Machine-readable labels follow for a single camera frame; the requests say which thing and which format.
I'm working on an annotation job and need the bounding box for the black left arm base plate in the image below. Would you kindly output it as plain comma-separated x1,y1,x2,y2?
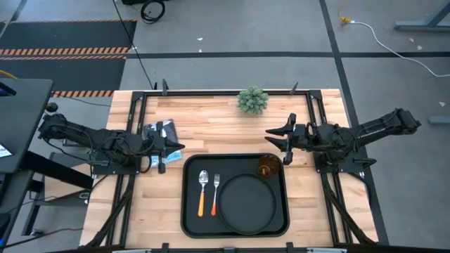
91,147,143,176

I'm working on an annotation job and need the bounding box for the black round plate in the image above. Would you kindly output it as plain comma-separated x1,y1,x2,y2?
217,172,278,235

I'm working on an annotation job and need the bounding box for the book with waterfall cover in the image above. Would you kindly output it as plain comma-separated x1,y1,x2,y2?
143,118,184,168

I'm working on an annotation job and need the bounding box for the amber glass cup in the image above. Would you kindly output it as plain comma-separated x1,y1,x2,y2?
257,154,281,179

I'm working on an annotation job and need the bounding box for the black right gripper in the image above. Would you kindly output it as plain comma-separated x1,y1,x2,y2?
264,112,319,165

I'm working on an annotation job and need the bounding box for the black rectangular tray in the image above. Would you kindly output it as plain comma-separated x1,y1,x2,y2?
180,153,291,240

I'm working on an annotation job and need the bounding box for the yellow cable plug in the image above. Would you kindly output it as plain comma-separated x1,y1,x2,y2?
337,0,352,25

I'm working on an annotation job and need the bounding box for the grey table leg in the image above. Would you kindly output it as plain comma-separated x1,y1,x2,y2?
393,0,450,33

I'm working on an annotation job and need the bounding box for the grey table foot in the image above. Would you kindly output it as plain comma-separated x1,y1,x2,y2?
428,115,450,126

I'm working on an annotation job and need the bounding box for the fork with orange handle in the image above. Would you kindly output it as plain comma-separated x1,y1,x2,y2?
210,173,221,216

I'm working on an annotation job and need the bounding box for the spoon with orange handle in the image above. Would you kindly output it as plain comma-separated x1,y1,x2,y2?
197,169,210,218

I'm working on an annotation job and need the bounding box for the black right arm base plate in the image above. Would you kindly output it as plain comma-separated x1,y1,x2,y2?
314,150,366,174

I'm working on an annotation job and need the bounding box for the white floor cable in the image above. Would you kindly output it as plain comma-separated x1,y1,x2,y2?
351,20,450,78

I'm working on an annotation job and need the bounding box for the frosted green artificial plant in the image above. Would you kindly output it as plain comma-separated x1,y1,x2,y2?
236,86,270,116

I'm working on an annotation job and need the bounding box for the black hazard-striped floor mat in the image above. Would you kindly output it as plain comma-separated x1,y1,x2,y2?
0,19,137,56
0,55,127,98

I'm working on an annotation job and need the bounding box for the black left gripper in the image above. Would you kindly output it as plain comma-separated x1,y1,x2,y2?
140,121,186,174

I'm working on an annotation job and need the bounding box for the black desk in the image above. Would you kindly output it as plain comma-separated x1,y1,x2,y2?
0,77,94,247

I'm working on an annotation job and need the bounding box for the coiled black cable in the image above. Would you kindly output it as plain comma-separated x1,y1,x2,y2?
140,0,166,25

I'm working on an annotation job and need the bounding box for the long black floor cable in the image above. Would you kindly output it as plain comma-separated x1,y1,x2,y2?
112,0,155,91

